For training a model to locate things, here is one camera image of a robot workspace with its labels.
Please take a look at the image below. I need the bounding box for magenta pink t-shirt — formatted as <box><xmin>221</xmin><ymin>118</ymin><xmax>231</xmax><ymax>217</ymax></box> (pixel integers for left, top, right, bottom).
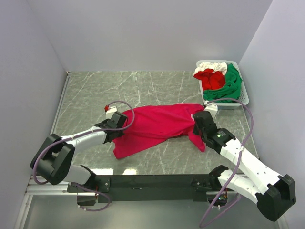
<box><xmin>113</xmin><ymin>103</ymin><xmax>205</xmax><ymax>159</ymax></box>

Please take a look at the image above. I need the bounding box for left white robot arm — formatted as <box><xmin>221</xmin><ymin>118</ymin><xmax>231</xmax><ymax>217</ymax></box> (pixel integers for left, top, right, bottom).
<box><xmin>30</xmin><ymin>112</ymin><xmax>127</xmax><ymax>192</ymax></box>

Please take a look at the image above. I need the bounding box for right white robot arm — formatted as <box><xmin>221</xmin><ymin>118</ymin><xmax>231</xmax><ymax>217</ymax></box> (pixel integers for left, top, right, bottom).
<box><xmin>194</xmin><ymin>111</ymin><xmax>296</xmax><ymax>221</ymax></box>

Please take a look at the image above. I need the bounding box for white plastic laundry basket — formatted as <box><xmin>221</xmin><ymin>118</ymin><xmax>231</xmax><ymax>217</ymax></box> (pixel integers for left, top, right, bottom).
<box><xmin>195</xmin><ymin>59</ymin><xmax>250</xmax><ymax>110</ymax></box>

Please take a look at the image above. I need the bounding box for red t-shirt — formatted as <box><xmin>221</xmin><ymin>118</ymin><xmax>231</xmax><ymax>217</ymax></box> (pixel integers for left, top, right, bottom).
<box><xmin>194</xmin><ymin>69</ymin><xmax>225</xmax><ymax>90</ymax></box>

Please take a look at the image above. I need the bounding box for green t-shirt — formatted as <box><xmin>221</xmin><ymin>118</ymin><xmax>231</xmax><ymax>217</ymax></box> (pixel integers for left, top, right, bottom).
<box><xmin>203</xmin><ymin>63</ymin><xmax>243</xmax><ymax>101</ymax></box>

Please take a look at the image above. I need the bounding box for white t-shirt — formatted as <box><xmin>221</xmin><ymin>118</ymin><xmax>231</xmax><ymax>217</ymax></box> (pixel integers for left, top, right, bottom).
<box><xmin>194</xmin><ymin>62</ymin><xmax>228</xmax><ymax>75</ymax></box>

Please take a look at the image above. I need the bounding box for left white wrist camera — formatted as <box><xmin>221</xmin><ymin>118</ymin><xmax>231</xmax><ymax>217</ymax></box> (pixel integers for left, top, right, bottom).
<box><xmin>105</xmin><ymin>106</ymin><xmax>117</xmax><ymax>119</ymax></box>

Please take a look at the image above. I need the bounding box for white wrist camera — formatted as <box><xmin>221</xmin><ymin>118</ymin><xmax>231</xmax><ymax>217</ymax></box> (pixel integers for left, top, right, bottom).
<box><xmin>204</xmin><ymin>101</ymin><xmax>218</xmax><ymax>119</ymax></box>
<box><xmin>105</xmin><ymin>106</ymin><xmax>117</xmax><ymax>119</ymax></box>

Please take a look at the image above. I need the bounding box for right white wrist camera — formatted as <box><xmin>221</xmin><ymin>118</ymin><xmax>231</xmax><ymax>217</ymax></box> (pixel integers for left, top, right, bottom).
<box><xmin>204</xmin><ymin>101</ymin><xmax>218</xmax><ymax>119</ymax></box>

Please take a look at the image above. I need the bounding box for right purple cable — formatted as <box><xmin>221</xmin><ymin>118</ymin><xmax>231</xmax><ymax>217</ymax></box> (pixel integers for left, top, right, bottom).
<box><xmin>199</xmin><ymin>97</ymin><xmax>254</xmax><ymax>228</ymax></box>

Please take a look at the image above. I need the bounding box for aluminium frame rail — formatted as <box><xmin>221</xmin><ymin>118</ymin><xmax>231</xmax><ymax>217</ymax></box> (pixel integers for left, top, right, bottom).
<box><xmin>25</xmin><ymin>175</ymin><xmax>72</xmax><ymax>195</ymax></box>

